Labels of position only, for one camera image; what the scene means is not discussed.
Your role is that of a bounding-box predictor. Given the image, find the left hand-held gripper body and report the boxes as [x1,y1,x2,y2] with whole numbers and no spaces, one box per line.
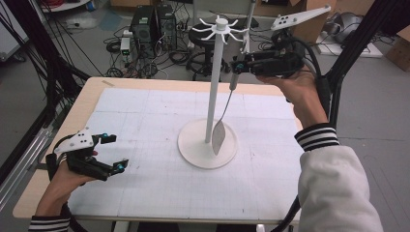
[44,127,110,182]

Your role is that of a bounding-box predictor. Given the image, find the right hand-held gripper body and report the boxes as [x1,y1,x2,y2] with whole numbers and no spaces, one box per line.
[249,5,332,78]

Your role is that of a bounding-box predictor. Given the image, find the silver metal spoon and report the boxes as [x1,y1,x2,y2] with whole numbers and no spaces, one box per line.
[211,72,240,157]

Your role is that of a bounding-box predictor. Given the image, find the white hook stand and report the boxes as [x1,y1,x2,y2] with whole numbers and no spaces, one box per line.
[177,14,250,170]

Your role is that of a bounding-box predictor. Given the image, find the person's right hand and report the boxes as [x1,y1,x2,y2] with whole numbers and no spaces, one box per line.
[256,69,330,130]

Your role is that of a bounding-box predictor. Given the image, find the person's left hand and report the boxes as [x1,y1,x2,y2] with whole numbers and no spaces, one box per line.
[34,149,99,218]

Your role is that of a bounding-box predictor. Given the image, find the white pole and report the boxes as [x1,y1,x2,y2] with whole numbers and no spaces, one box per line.
[242,0,258,54]

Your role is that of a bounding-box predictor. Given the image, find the white grid mat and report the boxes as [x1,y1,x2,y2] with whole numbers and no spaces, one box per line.
[67,87,306,221]

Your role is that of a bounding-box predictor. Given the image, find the black round stool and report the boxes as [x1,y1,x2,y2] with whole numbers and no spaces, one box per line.
[188,17,259,81]

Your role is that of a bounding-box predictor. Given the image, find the open brown cardboard box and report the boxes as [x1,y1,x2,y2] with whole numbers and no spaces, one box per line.
[289,0,340,44]

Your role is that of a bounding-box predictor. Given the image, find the white flat board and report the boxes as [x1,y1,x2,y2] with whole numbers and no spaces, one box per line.
[316,31,385,60]

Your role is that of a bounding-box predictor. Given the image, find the black computer tower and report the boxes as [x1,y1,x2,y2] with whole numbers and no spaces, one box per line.
[156,3,178,51]
[130,6,160,50]

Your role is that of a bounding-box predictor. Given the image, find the white power adapter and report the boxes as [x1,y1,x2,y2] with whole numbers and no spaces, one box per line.
[119,36,132,56]

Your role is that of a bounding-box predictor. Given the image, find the round white table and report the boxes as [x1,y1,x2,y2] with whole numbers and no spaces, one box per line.
[38,0,92,14]

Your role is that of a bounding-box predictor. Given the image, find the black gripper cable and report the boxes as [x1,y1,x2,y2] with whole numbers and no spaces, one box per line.
[44,134,71,182]
[289,38,333,121]

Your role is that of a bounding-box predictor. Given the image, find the aluminium rail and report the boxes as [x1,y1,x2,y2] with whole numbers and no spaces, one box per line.
[0,126,55,212]

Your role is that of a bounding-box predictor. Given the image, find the tangle of black floor cables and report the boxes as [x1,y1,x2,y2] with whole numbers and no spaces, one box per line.
[103,28,194,80]

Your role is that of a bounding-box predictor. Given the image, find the black metal frame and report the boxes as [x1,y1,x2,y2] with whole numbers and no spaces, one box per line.
[0,0,93,187]
[324,0,410,130]

